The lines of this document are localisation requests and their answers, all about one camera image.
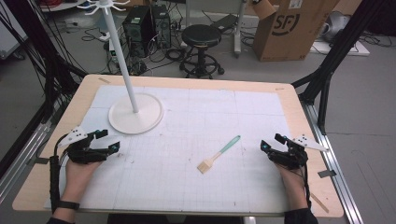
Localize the white hook stand rack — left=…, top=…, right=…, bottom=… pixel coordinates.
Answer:
left=76, top=0, right=165, bottom=135

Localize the aluminium rail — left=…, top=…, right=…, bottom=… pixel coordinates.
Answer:
left=301, top=102, right=364, bottom=224
left=0, top=120, right=53, bottom=204

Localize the black round stool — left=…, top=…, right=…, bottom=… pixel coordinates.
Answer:
left=178, top=23, right=226, bottom=80

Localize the white grid mat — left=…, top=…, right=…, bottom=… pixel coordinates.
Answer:
left=43, top=85, right=292, bottom=216

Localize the thin black cable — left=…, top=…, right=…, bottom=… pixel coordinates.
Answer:
left=299, top=164, right=313, bottom=210

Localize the flat white board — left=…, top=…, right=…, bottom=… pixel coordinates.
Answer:
left=309, top=39, right=372, bottom=57

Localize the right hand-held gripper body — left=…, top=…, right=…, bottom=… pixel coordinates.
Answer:
left=268, top=133, right=330, bottom=171

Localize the black sleeved cable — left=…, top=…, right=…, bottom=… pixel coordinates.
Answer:
left=49, top=141, right=68, bottom=215

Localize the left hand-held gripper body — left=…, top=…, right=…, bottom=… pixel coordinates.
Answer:
left=57, top=125, right=108, bottom=165

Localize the grey bag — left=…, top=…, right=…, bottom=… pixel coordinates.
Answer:
left=319, top=10, right=352, bottom=44

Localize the brown cardboard box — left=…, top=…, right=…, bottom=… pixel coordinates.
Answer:
left=251, top=0, right=341, bottom=63

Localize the teal handled pastry brush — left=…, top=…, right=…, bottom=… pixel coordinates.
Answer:
left=196, top=134, right=242, bottom=175

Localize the black frame strut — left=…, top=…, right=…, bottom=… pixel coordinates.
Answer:
left=291, top=0, right=388, bottom=135
left=2, top=0, right=89, bottom=118

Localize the grey tape piece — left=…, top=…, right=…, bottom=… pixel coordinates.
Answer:
left=28, top=156, right=50, bottom=166
left=317, top=169, right=338, bottom=179

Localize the thin wooden strip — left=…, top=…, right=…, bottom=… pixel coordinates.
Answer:
left=309, top=192, right=331, bottom=215

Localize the slim black computer tower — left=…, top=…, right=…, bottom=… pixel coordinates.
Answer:
left=150, top=4, right=173, bottom=49

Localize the large black computer tower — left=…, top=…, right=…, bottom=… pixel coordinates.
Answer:
left=121, top=5, right=156, bottom=59

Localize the black wristband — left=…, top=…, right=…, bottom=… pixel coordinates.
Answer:
left=57, top=200, right=81, bottom=211

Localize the white power strip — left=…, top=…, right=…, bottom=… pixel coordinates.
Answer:
left=98, top=30, right=112, bottom=43

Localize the white metal stand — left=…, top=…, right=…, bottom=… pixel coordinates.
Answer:
left=233, top=0, right=249, bottom=59

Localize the person's right hand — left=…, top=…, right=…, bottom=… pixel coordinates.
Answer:
left=275, top=162, right=310, bottom=210

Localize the tangle of black floor cables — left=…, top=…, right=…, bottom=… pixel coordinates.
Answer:
left=81, top=26, right=188, bottom=76

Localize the flat black case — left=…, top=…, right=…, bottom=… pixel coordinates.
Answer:
left=210, top=13, right=240, bottom=33

